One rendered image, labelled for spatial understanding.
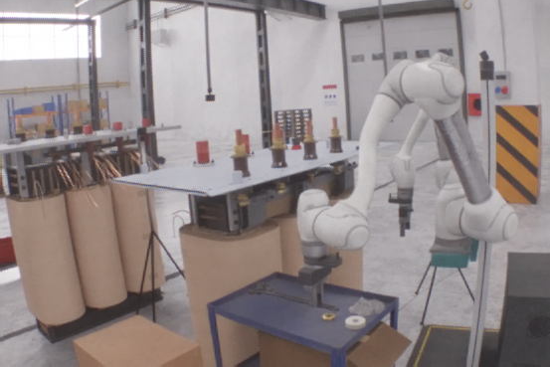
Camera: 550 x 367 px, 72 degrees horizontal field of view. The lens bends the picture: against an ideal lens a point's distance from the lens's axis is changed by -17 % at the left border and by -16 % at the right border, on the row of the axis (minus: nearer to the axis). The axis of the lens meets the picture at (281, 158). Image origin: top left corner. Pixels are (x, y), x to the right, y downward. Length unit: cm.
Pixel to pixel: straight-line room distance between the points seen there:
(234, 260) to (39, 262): 169
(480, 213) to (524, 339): 70
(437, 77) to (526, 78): 552
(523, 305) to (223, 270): 137
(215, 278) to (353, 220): 106
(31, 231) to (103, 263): 65
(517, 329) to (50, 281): 292
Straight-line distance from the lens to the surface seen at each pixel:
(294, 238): 239
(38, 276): 337
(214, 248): 208
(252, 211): 209
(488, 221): 168
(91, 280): 355
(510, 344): 211
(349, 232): 122
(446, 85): 138
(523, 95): 687
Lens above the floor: 169
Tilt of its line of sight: 7 degrees down
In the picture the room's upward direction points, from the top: 4 degrees counter-clockwise
